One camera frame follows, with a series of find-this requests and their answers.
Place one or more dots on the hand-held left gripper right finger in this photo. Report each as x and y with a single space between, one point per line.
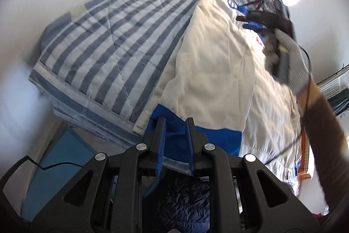
190 145

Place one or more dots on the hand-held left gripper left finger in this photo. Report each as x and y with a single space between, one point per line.
160 145

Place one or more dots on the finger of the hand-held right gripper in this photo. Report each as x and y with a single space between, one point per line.
256 17
256 27

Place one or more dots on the cream and blue jacket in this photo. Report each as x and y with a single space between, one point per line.
218 72

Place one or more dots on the person's right forearm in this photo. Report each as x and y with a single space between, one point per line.
324 145

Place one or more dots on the person's right hand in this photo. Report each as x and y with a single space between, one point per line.
297 63

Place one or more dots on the dark blue quilted garment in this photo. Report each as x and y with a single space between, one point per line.
177 203

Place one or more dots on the blue board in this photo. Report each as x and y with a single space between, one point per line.
54 178

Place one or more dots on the orange edged cloth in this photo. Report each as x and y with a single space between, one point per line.
304 167

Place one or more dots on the blue striped blanket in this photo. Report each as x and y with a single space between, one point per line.
109 31

